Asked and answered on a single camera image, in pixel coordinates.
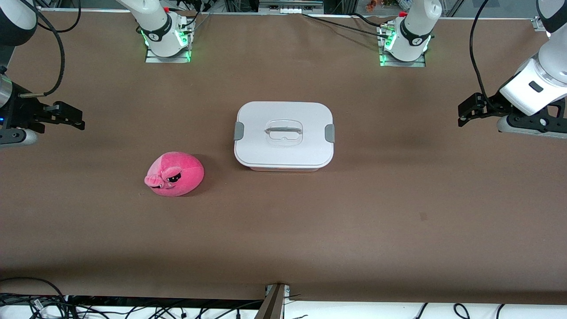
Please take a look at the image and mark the pink plush toy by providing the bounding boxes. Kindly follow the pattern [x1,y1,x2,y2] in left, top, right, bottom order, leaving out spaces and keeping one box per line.
[144,151,205,198]

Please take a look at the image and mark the white box lid grey clips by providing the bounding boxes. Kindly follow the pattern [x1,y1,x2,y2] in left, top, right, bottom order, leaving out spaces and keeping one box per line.
[234,101,335,170]

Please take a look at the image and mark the pink plastic box base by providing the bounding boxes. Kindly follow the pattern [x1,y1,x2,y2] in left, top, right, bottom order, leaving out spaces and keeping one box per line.
[241,163,328,173]

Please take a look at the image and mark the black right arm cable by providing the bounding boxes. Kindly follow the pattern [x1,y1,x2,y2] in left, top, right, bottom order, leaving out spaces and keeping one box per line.
[20,0,66,98]

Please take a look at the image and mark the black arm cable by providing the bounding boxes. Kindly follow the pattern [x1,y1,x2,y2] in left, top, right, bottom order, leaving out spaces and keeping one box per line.
[20,0,66,98]
[469,0,493,105]

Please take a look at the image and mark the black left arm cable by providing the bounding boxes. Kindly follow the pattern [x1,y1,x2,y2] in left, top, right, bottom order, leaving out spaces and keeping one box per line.
[469,0,493,105]

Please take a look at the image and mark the thin black hanging cable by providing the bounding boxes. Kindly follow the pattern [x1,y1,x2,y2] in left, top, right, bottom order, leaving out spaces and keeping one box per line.
[38,0,82,34]

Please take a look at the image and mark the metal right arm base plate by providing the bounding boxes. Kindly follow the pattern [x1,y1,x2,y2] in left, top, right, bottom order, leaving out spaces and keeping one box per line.
[145,48,192,63]

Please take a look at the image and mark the long black base cable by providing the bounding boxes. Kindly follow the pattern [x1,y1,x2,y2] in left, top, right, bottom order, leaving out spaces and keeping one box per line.
[301,12,395,38]

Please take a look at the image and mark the black floor cable bundle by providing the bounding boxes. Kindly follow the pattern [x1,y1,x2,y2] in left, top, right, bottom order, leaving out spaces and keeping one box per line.
[0,277,266,319]

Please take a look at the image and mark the brown post with metal bracket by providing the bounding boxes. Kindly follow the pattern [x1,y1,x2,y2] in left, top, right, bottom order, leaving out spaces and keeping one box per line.
[255,284,291,319]

